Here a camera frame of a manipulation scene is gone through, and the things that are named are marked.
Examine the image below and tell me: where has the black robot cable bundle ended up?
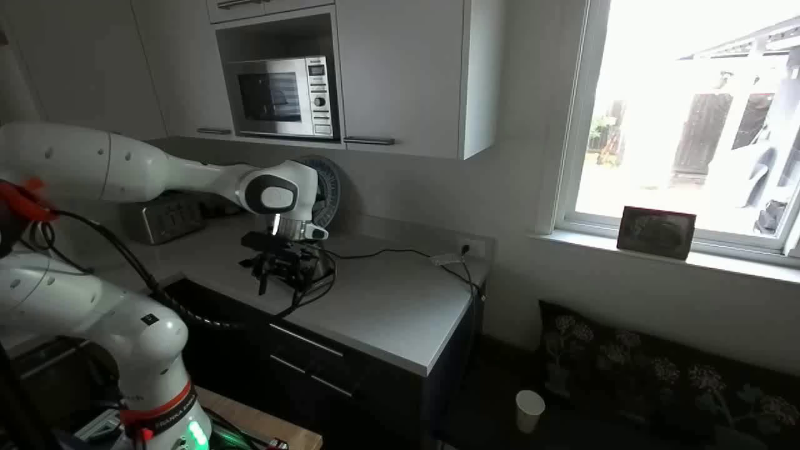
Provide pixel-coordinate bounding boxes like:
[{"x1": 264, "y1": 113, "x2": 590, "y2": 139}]
[{"x1": 32, "y1": 208, "x2": 252, "y2": 333}]

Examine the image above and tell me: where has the black glass electric kettle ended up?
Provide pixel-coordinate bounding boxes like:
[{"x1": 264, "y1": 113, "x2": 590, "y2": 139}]
[{"x1": 140, "y1": 195, "x2": 205, "y2": 244}]

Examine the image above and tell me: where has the black power cable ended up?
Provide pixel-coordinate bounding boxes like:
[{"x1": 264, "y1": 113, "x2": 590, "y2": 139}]
[{"x1": 333, "y1": 244, "x2": 484, "y2": 294}]

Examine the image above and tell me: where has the dark picture frame on sill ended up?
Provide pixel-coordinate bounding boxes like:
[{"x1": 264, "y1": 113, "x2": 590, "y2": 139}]
[{"x1": 618, "y1": 204, "x2": 695, "y2": 260}]

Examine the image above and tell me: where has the white upper cabinet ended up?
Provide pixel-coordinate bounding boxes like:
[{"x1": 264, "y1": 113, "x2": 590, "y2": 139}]
[{"x1": 129, "y1": 0, "x2": 504, "y2": 160}]

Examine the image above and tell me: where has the white wall outlet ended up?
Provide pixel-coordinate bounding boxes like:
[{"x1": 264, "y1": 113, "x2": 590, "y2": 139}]
[{"x1": 458, "y1": 238, "x2": 483, "y2": 258}]

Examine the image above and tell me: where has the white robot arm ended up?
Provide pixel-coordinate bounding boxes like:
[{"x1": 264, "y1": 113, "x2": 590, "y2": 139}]
[{"x1": 0, "y1": 122, "x2": 323, "y2": 450}]

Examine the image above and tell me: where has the white paper cup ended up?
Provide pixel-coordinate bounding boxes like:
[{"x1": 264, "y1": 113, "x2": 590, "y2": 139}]
[{"x1": 515, "y1": 389, "x2": 545, "y2": 433}]

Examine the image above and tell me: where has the stainless steel microwave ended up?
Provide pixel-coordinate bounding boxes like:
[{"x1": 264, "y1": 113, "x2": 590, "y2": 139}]
[{"x1": 225, "y1": 54, "x2": 335, "y2": 139}]

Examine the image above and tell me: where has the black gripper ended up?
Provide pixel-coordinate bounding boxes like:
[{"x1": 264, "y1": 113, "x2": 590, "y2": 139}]
[{"x1": 239, "y1": 233, "x2": 335, "y2": 293}]

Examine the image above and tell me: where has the dark lower drawer cabinet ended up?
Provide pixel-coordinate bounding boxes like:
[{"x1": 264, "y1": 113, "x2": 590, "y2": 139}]
[{"x1": 168, "y1": 279, "x2": 479, "y2": 450}]

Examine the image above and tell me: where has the window with white frame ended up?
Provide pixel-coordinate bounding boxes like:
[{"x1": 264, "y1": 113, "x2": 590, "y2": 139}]
[{"x1": 552, "y1": 0, "x2": 800, "y2": 264}]

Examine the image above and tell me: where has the blue white decorative plate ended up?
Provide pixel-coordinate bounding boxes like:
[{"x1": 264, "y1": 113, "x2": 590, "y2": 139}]
[{"x1": 305, "y1": 157, "x2": 342, "y2": 227}]

